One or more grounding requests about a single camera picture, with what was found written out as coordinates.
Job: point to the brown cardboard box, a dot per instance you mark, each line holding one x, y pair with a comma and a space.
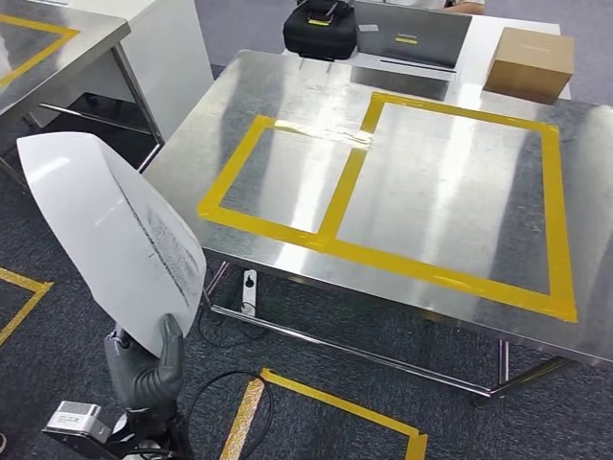
527, 63

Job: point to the yellow floor tape square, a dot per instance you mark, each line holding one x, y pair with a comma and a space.
29, 298
335, 397

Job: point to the black camera bracket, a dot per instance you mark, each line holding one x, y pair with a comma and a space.
157, 432

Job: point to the black carry bag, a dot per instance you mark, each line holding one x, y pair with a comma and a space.
318, 35

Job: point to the stainless steel workbench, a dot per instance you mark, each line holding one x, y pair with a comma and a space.
479, 190

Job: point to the stainless steel table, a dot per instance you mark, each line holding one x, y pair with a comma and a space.
96, 32

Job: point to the yellow tape double rectangle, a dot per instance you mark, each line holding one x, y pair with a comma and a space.
344, 190

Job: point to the white power strip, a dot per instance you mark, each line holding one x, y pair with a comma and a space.
249, 292

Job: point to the white curved plastic part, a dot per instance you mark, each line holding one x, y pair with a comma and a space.
96, 222

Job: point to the grey laptop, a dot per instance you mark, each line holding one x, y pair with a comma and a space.
412, 38

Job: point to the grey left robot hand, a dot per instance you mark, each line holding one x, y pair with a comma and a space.
143, 381

